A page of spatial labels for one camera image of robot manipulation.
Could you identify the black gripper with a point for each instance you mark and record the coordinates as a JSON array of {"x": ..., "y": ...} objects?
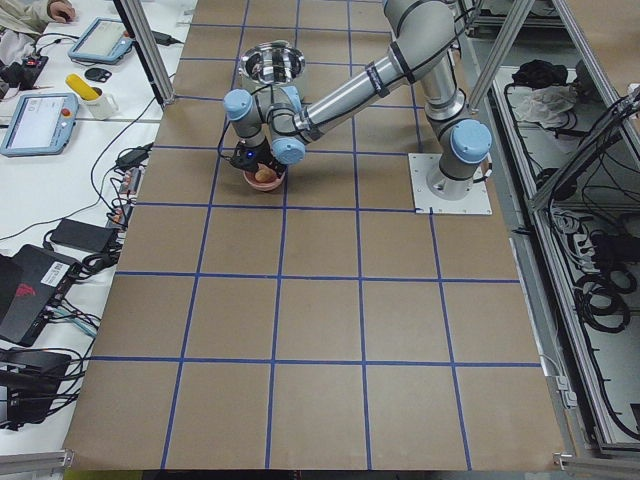
[{"x": 260, "y": 156}]

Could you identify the brown egg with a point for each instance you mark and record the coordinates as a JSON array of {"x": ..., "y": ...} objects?
[{"x": 265, "y": 176}]

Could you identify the pale green steel pot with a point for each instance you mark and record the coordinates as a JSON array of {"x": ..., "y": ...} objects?
[{"x": 276, "y": 63}]

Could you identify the blue teach pendant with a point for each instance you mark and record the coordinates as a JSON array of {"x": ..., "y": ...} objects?
[
  {"x": 40, "y": 125},
  {"x": 105, "y": 41}
]

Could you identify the near blue teach pendant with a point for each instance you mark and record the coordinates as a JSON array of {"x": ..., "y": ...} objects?
[{"x": 40, "y": 125}]

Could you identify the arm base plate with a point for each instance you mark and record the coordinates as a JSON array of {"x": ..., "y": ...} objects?
[{"x": 434, "y": 193}]

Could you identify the black mini computer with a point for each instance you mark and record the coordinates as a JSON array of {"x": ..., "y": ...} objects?
[{"x": 44, "y": 281}]

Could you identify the pink bowl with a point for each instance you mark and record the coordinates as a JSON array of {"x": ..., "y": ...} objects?
[{"x": 263, "y": 187}]

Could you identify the far blue teach pendant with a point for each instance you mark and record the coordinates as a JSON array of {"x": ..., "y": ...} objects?
[{"x": 105, "y": 41}]

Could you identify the aluminium side frame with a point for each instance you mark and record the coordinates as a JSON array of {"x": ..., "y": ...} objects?
[{"x": 578, "y": 189}]

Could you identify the yellow banana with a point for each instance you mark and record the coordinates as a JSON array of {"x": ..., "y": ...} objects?
[{"x": 81, "y": 88}]

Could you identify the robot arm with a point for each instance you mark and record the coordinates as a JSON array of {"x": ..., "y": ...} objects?
[{"x": 274, "y": 128}]

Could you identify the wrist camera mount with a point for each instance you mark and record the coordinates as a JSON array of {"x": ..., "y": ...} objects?
[{"x": 244, "y": 158}]

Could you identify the aluminium frame post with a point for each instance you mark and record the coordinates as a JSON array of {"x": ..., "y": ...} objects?
[{"x": 136, "y": 24}]

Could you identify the white mug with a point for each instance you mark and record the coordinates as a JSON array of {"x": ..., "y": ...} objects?
[{"x": 103, "y": 106}]

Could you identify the black power adapter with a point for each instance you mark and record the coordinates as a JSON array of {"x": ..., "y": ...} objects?
[{"x": 82, "y": 236}]

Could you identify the white crumpled cloth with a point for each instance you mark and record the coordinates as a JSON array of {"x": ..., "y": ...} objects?
[{"x": 547, "y": 107}]

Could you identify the person hand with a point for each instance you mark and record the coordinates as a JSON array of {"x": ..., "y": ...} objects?
[{"x": 61, "y": 11}]

